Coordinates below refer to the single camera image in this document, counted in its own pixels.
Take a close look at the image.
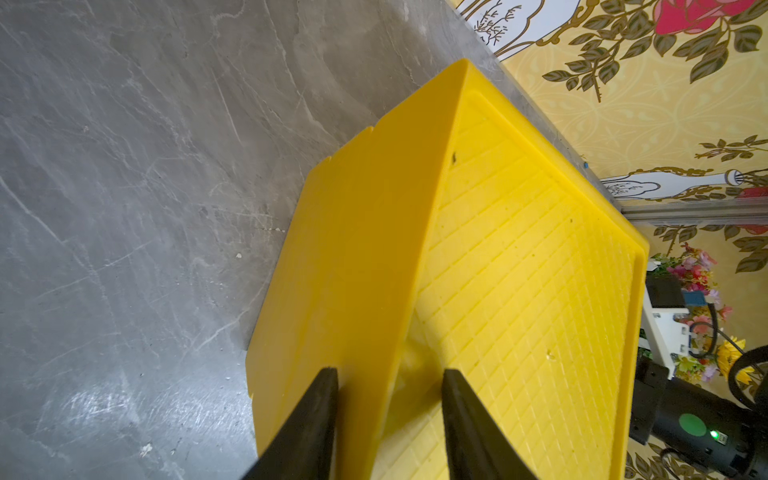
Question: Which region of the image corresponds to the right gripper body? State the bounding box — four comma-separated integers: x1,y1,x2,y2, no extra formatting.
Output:
629,356,669,444

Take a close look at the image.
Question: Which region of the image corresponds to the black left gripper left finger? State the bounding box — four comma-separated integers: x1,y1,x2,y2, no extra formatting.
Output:
243,367,339,479

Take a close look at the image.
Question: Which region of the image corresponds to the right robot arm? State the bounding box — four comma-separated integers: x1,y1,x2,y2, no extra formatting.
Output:
629,346,767,479

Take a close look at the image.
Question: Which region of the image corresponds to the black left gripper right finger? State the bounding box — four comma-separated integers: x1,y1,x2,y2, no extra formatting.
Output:
441,369,535,479

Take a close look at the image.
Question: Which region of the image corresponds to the yellow plastic drawer cabinet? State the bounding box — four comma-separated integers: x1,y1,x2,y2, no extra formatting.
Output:
246,59,649,479

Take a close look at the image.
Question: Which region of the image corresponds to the artificial flower bouquet white fence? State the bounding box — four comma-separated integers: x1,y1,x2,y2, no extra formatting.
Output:
650,243,746,386

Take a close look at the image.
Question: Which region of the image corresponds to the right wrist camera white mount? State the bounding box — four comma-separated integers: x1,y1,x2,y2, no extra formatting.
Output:
638,272,706,378

